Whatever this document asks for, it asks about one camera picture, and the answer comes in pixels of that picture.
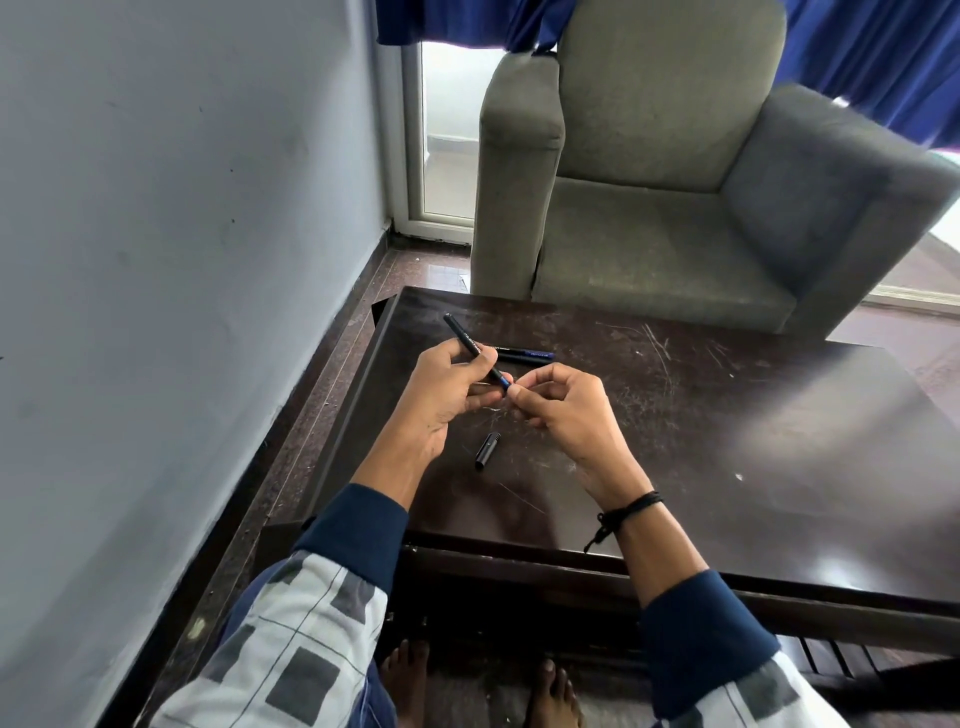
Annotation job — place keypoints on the person's left thumb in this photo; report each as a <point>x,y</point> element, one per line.
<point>491,382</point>

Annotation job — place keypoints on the grey fabric armchair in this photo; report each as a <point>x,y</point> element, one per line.
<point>660,187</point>

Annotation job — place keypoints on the person's foot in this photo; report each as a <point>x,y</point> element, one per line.
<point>405,682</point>
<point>553,697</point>

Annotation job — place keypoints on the person's left foot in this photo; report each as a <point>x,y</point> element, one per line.
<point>405,682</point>

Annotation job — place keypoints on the person's right thumb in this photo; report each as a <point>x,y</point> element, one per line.
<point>529,396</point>

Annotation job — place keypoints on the person's left forearm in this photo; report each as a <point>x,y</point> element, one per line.
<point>330,592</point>

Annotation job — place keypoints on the blue curtain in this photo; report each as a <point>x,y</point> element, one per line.
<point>877,52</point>

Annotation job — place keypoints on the person's right hand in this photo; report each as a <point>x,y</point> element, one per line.
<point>581,420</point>

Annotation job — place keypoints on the dark wooden coffee table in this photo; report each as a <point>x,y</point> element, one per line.
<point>750,450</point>

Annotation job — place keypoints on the black and blue pen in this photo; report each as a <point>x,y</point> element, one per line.
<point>529,354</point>

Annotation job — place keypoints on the black pen cap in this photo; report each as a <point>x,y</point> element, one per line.
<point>487,451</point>

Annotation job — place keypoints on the person's right forearm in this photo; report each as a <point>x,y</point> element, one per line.
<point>697,630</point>

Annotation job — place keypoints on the white glass door frame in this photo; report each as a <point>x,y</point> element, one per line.
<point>409,150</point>

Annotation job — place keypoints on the person's right foot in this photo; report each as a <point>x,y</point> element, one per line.
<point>553,697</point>

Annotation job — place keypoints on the person's left hand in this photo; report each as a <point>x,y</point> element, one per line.
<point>435,394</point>

